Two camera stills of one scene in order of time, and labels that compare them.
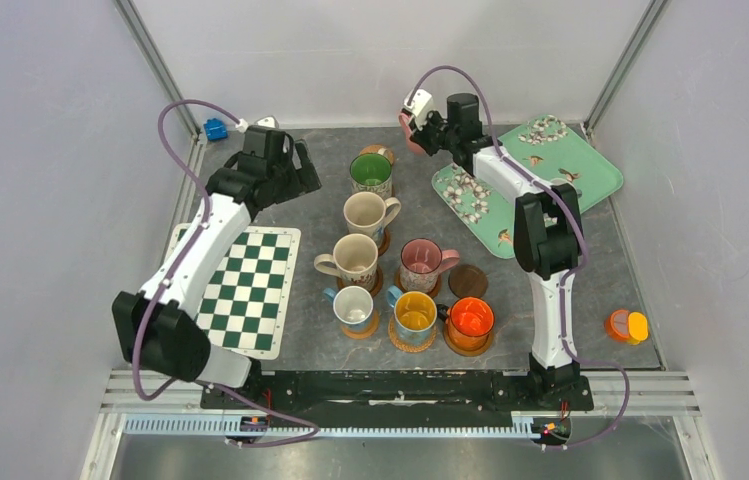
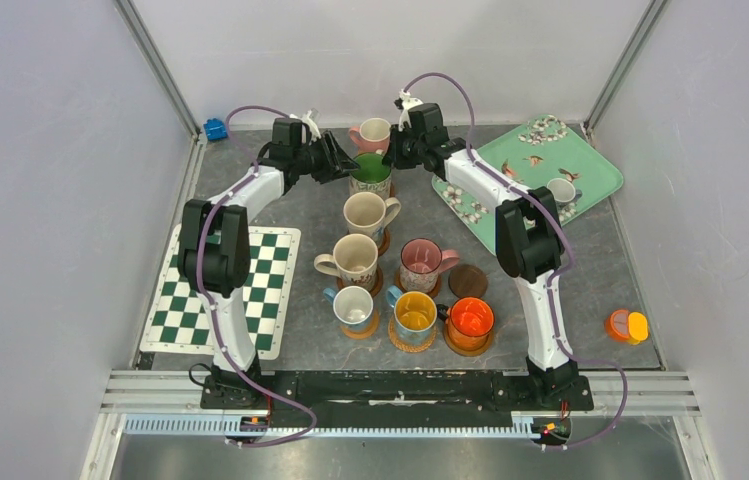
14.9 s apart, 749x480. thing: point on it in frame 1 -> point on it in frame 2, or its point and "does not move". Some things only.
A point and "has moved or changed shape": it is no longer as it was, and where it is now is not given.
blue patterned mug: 352,306 does not move
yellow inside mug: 415,314 does not move
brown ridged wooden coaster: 464,352 does not move
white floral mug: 354,259 does not move
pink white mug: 407,126 has moved or changed shape
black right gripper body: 432,132 -> 401,152
